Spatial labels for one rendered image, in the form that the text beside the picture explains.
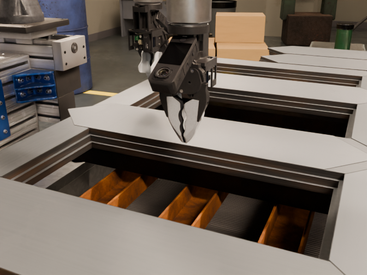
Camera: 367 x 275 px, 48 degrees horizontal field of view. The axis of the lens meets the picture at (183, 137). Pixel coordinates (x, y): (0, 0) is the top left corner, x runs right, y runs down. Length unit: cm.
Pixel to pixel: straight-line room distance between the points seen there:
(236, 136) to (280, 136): 10
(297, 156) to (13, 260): 54
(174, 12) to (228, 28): 399
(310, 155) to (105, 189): 49
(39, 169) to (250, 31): 400
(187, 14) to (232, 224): 66
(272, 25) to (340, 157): 718
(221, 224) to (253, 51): 333
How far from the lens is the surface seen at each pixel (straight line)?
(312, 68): 161
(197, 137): 91
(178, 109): 74
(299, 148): 89
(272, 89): 130
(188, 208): 98
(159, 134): 93
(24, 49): 142
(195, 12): 69
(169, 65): 66
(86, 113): 108
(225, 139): 90
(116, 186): 109
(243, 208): 124
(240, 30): 469
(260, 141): 90
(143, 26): 110
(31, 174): 86
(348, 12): 967
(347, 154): 89
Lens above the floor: 121
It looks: 23 degrees down
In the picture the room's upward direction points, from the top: straight up
